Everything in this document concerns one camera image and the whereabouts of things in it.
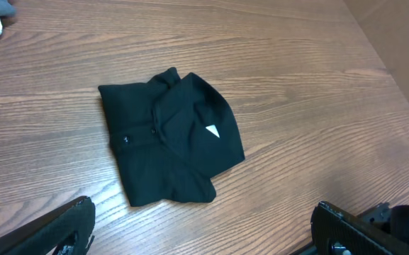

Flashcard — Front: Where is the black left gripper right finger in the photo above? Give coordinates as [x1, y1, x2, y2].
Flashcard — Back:
[310, 201, 409, 255]

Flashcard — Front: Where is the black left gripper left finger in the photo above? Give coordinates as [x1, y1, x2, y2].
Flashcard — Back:
[0, 196, 96, 255]

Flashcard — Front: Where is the black t-shirt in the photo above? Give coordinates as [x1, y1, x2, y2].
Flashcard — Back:
[98, 67, 245, 207]

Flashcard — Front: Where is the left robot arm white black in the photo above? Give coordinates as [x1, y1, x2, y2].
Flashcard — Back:
[0, 196, 409, 255]

